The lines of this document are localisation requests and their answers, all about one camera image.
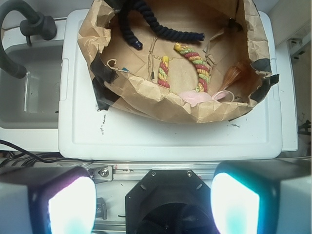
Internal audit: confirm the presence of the pink plush toy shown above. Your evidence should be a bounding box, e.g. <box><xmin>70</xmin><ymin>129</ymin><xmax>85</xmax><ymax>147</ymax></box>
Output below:
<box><xmin>178</xmin><ymin>90</ymin><xmax>234</xmax><ymax>107</ymax></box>

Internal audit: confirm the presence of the white plastic bin lid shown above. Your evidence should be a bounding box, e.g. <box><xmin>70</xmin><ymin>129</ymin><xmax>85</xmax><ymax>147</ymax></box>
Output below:
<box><xmin>58</xmin><ymin>10</ymin><xmax>283</xmax><ymax>162</ymax></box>

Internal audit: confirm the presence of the aluminium extrusion rail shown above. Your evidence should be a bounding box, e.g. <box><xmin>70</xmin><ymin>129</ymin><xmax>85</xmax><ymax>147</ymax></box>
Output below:
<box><xmin>84</xmin><ymin>161</ymin><xmax>220</xmax><ymax>183</ymax></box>

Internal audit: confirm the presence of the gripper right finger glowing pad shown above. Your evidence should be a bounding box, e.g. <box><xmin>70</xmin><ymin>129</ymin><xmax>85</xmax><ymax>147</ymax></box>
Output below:
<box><xmin>211</xmin><ymin>159</ymin><xmax>312</xmax><ymax>234</ymax></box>

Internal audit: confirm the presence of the black cable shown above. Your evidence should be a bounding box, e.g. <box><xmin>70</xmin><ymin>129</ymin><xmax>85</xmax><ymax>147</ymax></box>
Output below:
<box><xmin>0</xmin><ymin>139</ymin><xmax>93</xmax><ymax>169</ymax></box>

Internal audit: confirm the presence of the black octagonal mount plate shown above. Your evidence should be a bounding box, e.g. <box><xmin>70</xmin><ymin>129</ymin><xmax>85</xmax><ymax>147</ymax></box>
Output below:
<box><xmin>125</xmin><ymin>169</ymin><xmax>219</xmax><ymax>234</ymax></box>

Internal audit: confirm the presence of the crumpled brown paper bag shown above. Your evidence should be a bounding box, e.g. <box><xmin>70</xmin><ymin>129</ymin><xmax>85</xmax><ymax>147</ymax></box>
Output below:
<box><xmin>78</xmin><ymin>0</ymin><xmax>279</xmax><ymax>124</ymax></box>

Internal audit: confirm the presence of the dark navy braided rope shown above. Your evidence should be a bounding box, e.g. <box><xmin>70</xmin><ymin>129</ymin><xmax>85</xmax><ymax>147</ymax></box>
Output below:
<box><xmin>114</xmin><ymin>0</ymin><xmax>206</xmax><ymax>51</ymax></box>

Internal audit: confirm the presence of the grey toy sink basin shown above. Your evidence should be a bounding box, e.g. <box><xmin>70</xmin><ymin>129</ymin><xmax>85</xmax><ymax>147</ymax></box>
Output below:
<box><xmin>0</xmin><ymin>39</ymin><xmax>65</xmax><ymax>130</ymax></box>

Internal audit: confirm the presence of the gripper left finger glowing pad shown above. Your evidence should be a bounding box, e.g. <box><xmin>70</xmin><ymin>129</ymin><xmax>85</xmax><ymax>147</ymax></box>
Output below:
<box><xmin>0</xmin><ymin>166</ymin><xmax>97</xmax><ymax>234</ymax></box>

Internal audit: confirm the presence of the grey toy faucet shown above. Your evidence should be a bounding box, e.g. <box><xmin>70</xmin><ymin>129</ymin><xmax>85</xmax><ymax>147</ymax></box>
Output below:
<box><xmin>0</xmin><ymin>0</ymin><xmax>57</xmax><ymax>79</ymax></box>

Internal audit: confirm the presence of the multicolour twisted rope toy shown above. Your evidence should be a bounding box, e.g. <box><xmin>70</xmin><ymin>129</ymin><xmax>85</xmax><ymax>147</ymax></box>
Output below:
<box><xmin>157</xmin><ymin>42</ymin><xmax>211</xmax><ymax>93</ymax></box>

